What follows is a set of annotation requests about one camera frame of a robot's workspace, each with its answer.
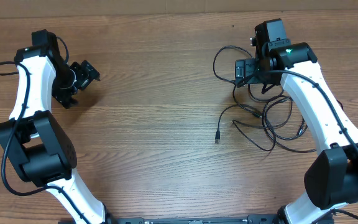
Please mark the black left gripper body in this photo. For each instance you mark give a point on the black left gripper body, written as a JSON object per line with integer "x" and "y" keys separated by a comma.
{"x": 84, "y": 75}

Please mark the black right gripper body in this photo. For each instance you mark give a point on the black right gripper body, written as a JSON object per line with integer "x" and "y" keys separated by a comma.
{"x": 252, "y": 74}

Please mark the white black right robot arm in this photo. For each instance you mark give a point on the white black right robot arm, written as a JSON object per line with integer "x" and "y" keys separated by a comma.
{"x": 331, "y": 182}

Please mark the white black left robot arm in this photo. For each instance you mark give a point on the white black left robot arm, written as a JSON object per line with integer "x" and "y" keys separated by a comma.
{"x": 38, "y": 155}

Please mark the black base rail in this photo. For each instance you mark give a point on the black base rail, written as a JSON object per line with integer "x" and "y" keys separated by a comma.
{"x": 250, "y": 219}

